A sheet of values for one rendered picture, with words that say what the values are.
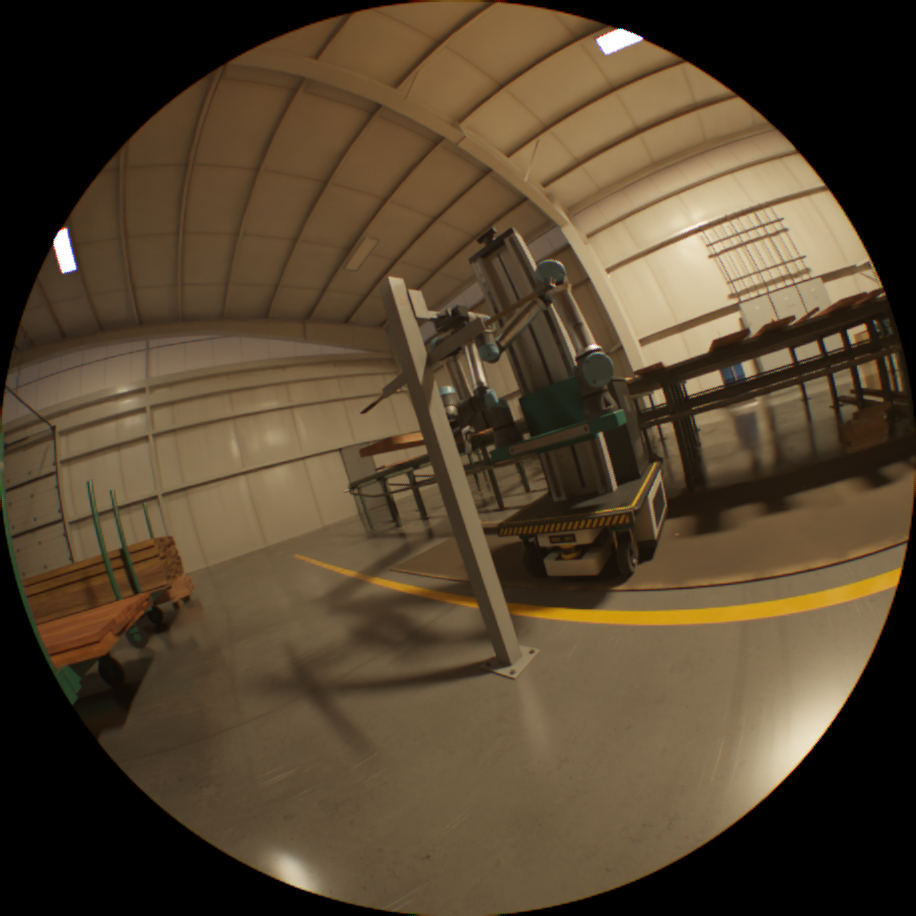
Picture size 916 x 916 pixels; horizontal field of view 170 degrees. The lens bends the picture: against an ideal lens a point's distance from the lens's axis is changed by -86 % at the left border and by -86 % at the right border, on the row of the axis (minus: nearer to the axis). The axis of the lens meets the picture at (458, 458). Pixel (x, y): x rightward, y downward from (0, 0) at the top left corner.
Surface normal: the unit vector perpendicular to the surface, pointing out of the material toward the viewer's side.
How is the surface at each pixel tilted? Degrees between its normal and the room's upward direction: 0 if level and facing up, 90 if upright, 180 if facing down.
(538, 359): 90
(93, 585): 90
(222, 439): 88
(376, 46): 175
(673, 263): 88
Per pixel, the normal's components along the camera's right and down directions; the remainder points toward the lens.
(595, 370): -0.19, 0.20
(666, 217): -0.68, 0.15
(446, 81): 0.21, 0.98
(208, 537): 0.63, -0.18
